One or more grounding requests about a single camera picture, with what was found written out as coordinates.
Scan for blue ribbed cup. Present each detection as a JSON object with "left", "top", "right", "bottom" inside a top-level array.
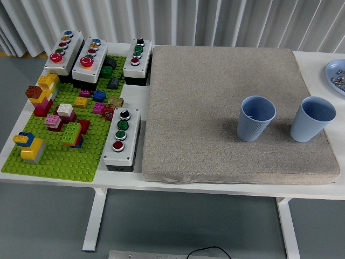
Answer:
[
  {"left": 289, "top": 96, "right": 337, "bottom": 143},
  {"left": 237, "top": 96, "right": 277, "bottom": 143}
]

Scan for grey-brown fabric mat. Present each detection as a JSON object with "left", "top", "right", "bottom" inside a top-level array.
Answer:
[{"left": 142, "top": 45, "right": 340, "bottom": 186}]

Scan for brass valve red handwheel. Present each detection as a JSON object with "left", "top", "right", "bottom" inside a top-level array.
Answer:
[{"left": 101, "top": 96, "right": 125, "bottom": 119}]

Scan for dark green toy brick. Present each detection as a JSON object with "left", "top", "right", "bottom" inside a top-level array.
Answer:
[{"left": 100, "top": 65, "right": 114, "bottom": 79}]

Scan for red sloped toy brick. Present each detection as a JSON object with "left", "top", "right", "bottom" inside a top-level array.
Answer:
[{"left": 77, "top": 119, "right": 91, "bottom": 134}]

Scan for yellow toy brick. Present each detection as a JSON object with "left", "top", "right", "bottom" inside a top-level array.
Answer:
[{"left": 74, "top": 96, "right": 88, "bottom": 109}]

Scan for green orange blue brick stack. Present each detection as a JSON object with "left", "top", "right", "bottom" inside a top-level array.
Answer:
[{"left": 61, "top": 122, "right": 84, "bottom": 149}]

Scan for five-button control box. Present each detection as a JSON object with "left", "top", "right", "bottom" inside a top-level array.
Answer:
[
  {"left": 72, "top": 37, "right": 109, "bottom": 90},
  {"left": 44, "top": 29, "right": 85, "bottom": 81}
]

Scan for white vertical blinds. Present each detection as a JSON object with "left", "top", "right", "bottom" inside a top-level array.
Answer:
[{"left": 0, "top": 0, "right": 345, "bottom": 57}]

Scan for white brick on maroon stack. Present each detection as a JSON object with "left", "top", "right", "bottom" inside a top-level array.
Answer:
[{"left": 57, "top": 103, "right": 77, "bottom": 124}]

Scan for pink brick on red stack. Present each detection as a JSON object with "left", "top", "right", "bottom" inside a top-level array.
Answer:
[{"left": 44, "top": 114, "right": 64, "bottom": 132}]

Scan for white table leg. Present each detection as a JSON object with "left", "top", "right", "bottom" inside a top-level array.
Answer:
[
  {"left": 276, "top": 198, "right": 300, "bottom": 259},
  {"left": 82, "top": 187, "right": 108, "bottom": 253}
]

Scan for green studded baseplate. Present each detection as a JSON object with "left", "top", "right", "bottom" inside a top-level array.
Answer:
[{"left": 1, "top": 55, "right": 127, "bottom": 184}]

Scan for yellow white grey brick stack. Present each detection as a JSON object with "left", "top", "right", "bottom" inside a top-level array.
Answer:
[{"left": 37, "top": 73, "right": 60, "bottom": 100}]

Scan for yellow blue brick duck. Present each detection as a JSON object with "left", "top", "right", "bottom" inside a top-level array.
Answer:
[{"left": 12, "top": 132, "right": 46, "bottom": 165}]

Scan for brown yellow pink red brick tower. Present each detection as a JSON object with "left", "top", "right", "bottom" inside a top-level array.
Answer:
[{"left": 25, "top": 85, "right": 54, "bottom": 117}]

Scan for blue plate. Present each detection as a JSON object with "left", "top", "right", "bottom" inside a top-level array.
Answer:
[{"left": 325, "top": 59, "right": 345, "bottom": 97}]

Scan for pile of metal nuts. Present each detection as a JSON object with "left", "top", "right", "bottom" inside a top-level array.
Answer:
[{"left": 330, "top": 69, "right": 345, "bottom": 90}]

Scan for four-control selector switch box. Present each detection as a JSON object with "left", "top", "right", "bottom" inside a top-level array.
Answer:
[
  {"left": 123, "top": 38, "right": 153, "bottom": 86},
  {"left": 102, "top": 107, "right": 142, "bottom": 173}
]

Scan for black cable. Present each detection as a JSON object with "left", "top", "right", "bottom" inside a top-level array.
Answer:
[{"left": 187, "top": 246, "right": 232, "bottom": 259}]

